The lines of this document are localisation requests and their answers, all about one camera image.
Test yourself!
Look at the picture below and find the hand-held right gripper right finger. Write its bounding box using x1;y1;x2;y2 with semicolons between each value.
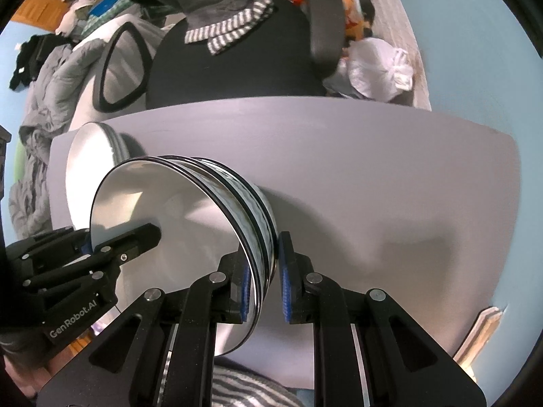
276;231;487;407

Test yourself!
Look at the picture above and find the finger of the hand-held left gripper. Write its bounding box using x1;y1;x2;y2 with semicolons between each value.
90;222;163;280
6;226;93;279

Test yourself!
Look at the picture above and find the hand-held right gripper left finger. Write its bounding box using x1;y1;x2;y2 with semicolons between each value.
36;253;259;407

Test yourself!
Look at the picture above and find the white bowl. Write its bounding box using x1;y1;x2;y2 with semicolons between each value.
90;157;260;357
197;158;281;276
161;156;272;302

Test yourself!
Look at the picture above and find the white plate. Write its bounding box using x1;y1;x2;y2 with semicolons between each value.
65;122;116;230
106;129;132;165
99;125;125;166

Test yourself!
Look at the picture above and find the person's striped clothing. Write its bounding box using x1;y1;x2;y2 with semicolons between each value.
210;367;304;407

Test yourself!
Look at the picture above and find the green pillow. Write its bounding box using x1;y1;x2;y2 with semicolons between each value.
13;144;27;188

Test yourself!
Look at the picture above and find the grey duvet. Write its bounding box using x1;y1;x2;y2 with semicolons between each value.
8;44;107;238

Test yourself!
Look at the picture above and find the black clothes pile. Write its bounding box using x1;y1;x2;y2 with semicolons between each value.
8;34;60;92

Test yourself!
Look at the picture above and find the black office chair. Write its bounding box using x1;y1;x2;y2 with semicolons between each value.
97;0;376;115

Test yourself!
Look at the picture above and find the light wooden board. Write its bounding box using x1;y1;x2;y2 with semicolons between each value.
454;305;505;374

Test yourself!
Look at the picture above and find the grey white striped cloth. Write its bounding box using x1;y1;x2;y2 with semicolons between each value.
184;0;276;56

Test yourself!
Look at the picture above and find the green checkered tablecloth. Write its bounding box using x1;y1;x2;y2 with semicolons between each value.
80;2;141;35

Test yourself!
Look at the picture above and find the beige clothes pile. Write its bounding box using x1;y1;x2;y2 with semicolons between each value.
55;0;98;35

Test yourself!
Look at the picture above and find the white plastic bag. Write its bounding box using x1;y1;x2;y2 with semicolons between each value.
326;37;414;102

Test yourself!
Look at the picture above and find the orange wardrobe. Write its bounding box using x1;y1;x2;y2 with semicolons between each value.
11;0;115;35

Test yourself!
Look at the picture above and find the orange bag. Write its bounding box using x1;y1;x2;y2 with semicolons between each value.
339;0;374;39

